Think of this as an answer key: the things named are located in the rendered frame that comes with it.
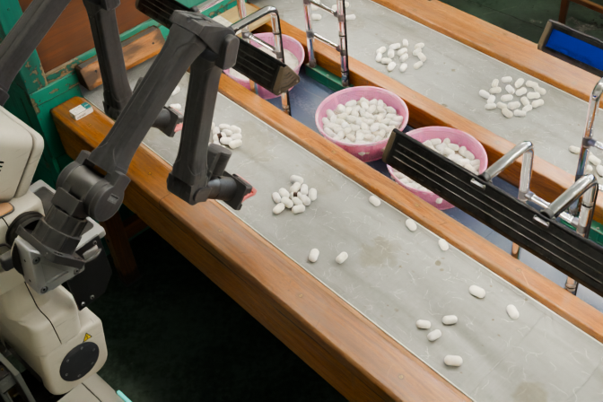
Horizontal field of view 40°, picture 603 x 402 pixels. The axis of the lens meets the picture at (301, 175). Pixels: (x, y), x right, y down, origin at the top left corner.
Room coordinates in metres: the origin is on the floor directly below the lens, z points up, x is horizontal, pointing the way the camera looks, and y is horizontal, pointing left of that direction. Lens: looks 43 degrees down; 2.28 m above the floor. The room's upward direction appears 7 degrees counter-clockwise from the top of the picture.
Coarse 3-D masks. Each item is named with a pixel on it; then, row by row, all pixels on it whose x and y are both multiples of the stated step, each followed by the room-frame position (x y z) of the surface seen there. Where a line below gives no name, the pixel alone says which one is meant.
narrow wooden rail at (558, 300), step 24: (240, 96) 2.02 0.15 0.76; (264, 120) 1.91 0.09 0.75; (288, 120) 1.88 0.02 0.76; (312, 144) 1.76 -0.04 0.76; (336, 168) 1.67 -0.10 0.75; (360, 168) 1.64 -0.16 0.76; (384, 192) 1.54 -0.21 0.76; (408, 192) 1.53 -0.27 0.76; (408, 216) 1.47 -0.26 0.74; (432, 216) 1.43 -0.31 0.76; (456, 240) 1.35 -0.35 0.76; (480, 240) 1.34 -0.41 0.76; (504, 264) 1.26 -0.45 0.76; (528, 288) 1.18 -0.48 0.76; (552, 288) 1.17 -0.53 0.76; (576, 312) 1.10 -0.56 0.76; (600, 312) 1.09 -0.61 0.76; (600, 336) 1.03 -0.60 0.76
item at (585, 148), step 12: (600, 84) 1.44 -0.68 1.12; (600, 96) 1.43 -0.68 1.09; (588, 108) 1.44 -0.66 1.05; (588, 120) 1.43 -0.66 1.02; (588, 132) 1.43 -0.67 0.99; (588, 144) 1.43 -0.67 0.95; (600, 144) 1.41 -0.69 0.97; (588, 156) 1.43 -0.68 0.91; (576, 180) 1.43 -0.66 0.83; (576, 204) 1.43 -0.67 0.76; (576, 216) 1.42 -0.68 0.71; (576, 228) 1.41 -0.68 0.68; (600, 228) 1.37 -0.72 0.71; (600, 240) 1.36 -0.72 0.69
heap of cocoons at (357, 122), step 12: (336, 108) 1.95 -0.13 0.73; (348, 108) 1.93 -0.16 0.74; (360, 108) 1.93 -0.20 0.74; (372, 108) 1.92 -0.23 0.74; (384, 108) 1.92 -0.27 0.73; (324, 120) 1.89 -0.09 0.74; (336, 120) 1.88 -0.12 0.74; (348, 120) 1.88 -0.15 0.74; (360, 120) 1.87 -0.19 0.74; (372, 120) 1.86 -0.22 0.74; (384, 120) 1.85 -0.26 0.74; (396, 120) 1.85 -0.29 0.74; (324, 132) 1.84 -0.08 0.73; (336, 132) 1.84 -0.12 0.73; (348, 132) 1.83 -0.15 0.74; (360, 132) 1.82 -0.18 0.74; (372, 132) 1.83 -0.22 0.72; (384, 132) 1.81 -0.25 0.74
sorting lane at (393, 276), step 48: (96, 96) 2.14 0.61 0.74; (144, 144) 1.88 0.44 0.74; (288, 144) 1.80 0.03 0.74; (336, 192) 1.59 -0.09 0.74; (288, 240) 1.43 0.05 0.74; (336, 240) 1.41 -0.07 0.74; (384, 240) 1.40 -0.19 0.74; (432, 240) 1.38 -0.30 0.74; (336, 288) 1.26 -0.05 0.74; (384, 288) 1.25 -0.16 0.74; (432, 288) 1.23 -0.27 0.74; (480, 336) 1.08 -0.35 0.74; (528, 336) 1.07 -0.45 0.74; (576, 336) 1.05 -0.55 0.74; (480, 384) 0.96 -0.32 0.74; (528, 384) 0.95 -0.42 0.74; (576, 384) 0.94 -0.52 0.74
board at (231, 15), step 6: (234, 6) 2.51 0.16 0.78; (246, 6) 2.50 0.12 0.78; (252, 6) 2.50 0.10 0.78; (228, 12) 2.48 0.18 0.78; (234, 12) 2.48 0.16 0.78; (246, 12) 2.47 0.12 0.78; (252, 12) 2.47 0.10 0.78; (228, 18) 2.44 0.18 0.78; (234, 18) 2.44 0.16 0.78; (264, 18) 2.42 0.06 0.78; (270, 18) 2.42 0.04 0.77; (252, 24) 2.39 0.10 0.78; (258, 24) 2.39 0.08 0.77; (252, 30) 2.37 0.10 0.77; (240, 36) 2.34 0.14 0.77
